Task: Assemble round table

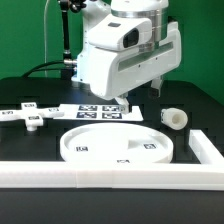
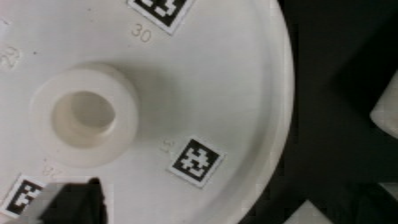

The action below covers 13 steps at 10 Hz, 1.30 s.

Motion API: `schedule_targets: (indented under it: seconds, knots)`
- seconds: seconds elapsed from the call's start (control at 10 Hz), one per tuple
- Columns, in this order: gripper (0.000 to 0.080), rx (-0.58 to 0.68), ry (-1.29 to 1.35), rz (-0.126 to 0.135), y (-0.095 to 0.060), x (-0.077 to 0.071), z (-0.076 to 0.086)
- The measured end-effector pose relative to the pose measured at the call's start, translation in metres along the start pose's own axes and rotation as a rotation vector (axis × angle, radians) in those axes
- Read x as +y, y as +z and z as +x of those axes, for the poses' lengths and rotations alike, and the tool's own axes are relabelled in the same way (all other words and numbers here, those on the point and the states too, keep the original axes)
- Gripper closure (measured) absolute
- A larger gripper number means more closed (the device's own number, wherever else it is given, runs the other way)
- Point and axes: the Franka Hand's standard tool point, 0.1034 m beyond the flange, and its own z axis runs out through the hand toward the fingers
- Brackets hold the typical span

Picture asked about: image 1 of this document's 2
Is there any white sheet with markers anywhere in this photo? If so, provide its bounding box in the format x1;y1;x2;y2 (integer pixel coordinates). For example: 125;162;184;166
60;104;143;121

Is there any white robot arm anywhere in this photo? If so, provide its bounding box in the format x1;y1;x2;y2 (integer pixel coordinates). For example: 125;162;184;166
72;0;181;114

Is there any white cross-shaped table base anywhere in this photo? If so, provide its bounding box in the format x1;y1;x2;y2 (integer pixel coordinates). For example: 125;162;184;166
0;102;64;132

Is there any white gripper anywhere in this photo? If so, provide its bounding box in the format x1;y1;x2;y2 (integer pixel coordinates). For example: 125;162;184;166
88;22;181;114

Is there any white L-shaped fence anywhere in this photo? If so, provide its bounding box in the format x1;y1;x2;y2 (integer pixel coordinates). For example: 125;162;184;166
0;130;224;191

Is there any black cable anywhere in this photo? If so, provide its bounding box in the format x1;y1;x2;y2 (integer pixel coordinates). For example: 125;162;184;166
21;59;74;79

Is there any white round table top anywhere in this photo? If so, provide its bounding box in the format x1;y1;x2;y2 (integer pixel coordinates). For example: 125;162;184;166
60;123;174;164

